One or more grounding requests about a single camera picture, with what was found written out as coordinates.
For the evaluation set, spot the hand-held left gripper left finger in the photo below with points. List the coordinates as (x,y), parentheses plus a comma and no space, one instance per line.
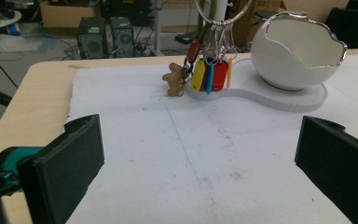
(65,168)

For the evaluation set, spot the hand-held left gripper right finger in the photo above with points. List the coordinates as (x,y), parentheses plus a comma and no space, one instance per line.
(338,165)

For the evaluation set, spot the white key stand with post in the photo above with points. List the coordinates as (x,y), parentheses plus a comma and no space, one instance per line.
(292,99)

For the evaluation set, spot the white foam mat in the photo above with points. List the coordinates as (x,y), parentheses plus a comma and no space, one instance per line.
(167,155)

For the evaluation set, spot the white eggshell-shaped bowl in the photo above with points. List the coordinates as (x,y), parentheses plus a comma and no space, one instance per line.
(279,62)

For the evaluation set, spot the large black computer tower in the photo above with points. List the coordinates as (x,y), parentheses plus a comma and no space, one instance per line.
(91,39)

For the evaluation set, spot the clear plastic sheet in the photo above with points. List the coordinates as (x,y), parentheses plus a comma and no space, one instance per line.
(12,42)

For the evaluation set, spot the small black computer tower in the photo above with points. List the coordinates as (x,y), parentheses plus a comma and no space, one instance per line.
(122,37)

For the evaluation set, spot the large cardboard box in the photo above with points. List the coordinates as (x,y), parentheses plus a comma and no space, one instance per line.
(317,7)

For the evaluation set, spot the round white side table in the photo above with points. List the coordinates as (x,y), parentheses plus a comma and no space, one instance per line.
(0,21)

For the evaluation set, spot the white desk leg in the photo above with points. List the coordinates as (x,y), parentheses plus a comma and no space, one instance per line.
(158,28)

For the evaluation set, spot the flat black box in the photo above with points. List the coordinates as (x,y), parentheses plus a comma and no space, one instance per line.
(185,37)

